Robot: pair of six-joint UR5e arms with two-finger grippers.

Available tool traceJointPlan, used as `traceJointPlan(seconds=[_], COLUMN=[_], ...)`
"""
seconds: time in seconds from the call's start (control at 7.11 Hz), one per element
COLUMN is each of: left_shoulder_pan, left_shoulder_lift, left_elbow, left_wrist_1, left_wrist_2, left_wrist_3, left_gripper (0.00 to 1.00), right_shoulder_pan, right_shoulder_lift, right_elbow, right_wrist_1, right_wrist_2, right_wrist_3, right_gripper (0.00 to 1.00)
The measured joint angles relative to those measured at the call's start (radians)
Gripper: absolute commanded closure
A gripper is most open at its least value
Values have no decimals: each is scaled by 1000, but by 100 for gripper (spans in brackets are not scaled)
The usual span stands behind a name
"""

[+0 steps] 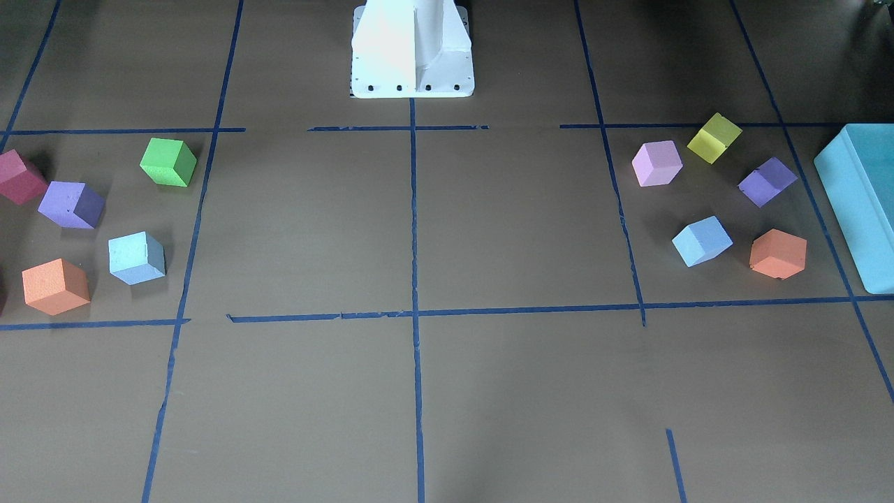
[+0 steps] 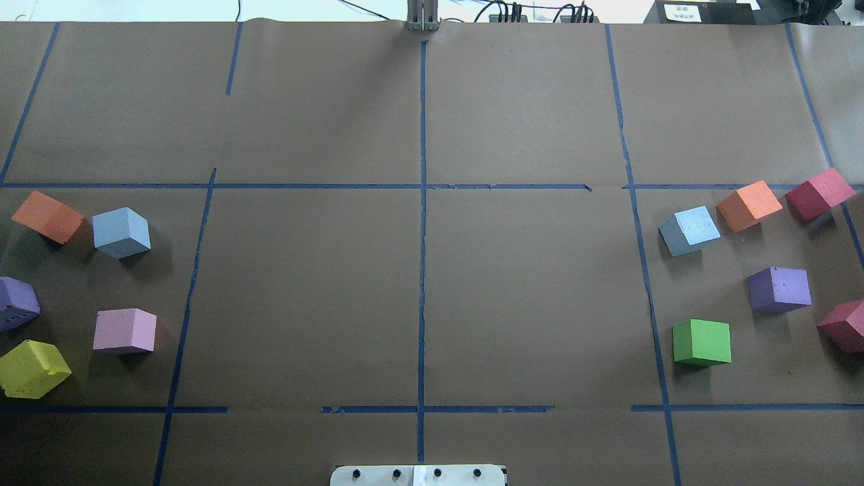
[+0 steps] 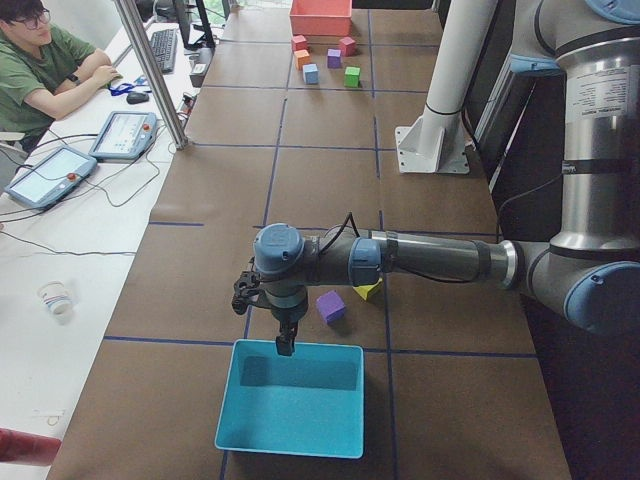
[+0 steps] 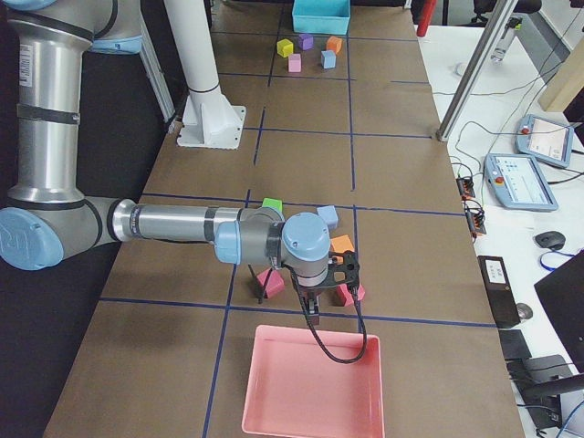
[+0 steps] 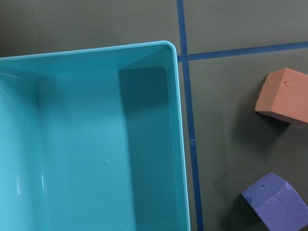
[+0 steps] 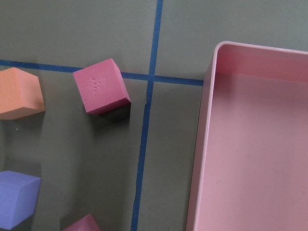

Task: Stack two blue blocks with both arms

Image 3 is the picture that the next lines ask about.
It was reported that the red object at edge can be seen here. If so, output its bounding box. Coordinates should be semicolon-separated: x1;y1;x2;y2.
1;428;62;466

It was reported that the green foam block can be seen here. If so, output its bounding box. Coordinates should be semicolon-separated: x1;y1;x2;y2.
343;66;361;88

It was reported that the white camera pole base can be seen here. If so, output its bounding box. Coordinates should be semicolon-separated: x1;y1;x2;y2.
395;0;498;175

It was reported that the blue lanyard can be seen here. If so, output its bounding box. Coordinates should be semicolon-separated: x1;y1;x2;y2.
107;77;152;97

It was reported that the teal plastic bin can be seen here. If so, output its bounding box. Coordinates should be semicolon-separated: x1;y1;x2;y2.
214;339;365;459

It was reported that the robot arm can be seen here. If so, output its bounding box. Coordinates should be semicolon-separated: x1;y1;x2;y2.
232;1;639;356

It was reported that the teach pendant far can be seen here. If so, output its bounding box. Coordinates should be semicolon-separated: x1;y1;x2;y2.
89;111;158;163

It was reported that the yellow foam block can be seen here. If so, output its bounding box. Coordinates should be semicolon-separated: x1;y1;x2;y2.
353;278;383;301

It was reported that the aluminium frame post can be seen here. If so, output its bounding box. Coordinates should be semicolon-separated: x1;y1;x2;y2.
114;0;189;150

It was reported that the purple foam block far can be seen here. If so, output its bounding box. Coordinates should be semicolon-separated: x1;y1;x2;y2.
326;48;342;69

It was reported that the purple foam block near bin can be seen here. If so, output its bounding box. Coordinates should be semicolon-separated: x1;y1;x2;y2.
316;290;346;324

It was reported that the dark red foam block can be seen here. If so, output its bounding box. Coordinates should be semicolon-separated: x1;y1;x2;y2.
291;35;308;52

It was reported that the teach pendant near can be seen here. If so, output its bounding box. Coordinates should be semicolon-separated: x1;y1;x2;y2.
4;146;98;210

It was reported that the light blue foam block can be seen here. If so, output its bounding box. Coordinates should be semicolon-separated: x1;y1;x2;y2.
302;63;319;85

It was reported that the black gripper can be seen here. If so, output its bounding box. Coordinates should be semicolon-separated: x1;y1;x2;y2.
271;299;306;357

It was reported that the black monitor stand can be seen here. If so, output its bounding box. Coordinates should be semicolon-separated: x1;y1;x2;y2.
172;0;216;51

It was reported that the gripper camera mount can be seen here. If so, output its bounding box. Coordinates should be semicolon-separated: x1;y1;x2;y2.
231;271;270;315

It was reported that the paper cup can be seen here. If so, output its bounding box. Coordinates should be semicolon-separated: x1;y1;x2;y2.
37;281;74;324

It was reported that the seated person green shirt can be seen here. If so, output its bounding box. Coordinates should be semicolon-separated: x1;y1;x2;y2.
1;1;120;152

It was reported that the orange foam block far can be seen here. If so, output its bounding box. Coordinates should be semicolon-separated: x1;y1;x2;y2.
293;49;311;71

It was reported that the teach pendant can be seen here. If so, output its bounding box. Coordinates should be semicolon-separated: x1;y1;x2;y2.
89;111;158;163
4;146;98;210

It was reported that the red plastic bin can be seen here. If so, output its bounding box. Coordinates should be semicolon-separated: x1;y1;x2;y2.
289;0;352;36

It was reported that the black computer mouse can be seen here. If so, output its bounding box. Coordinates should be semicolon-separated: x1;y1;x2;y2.
126;91;150;105

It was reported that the black keyboard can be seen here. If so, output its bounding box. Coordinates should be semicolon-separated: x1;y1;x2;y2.
149;29;177;74

